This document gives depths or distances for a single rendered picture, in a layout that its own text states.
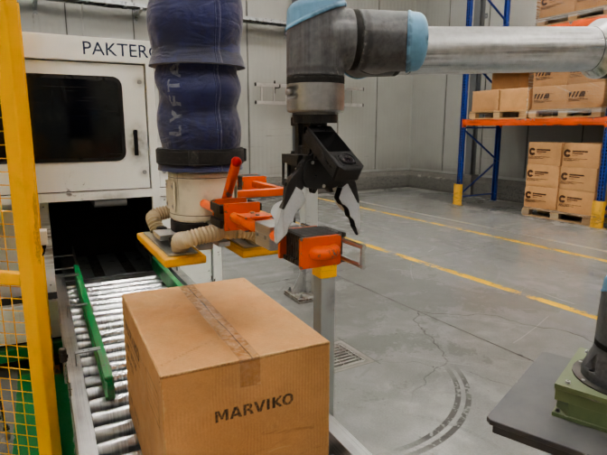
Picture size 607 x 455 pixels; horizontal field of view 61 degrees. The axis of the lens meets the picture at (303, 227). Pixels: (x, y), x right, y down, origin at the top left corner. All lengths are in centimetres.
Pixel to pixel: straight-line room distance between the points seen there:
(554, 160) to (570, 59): 799
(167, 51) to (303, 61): 57
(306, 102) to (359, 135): 1145
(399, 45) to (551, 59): 39
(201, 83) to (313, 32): 53
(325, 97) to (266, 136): 1019
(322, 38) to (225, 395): 77
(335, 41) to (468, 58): 32
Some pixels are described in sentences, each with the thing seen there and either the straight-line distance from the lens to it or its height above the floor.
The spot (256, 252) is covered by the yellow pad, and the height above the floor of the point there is 115.
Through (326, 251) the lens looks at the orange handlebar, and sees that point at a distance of 79.
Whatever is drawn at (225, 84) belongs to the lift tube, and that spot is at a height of 155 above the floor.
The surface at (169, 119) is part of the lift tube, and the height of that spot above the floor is 147.
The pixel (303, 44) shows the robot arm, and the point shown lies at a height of 157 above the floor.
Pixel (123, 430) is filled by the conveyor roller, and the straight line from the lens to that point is 179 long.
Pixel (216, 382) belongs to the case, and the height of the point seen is 91.
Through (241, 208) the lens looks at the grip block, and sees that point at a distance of 112.
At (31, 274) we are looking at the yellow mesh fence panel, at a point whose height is 101.
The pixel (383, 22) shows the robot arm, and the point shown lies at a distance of 83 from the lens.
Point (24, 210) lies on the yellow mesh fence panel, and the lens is 173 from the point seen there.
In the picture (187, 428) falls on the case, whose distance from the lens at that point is 121.
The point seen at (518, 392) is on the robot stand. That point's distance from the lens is 156.
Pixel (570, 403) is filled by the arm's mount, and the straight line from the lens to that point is 146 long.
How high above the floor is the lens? 145
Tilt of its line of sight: 11 degrees down
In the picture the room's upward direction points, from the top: straight up
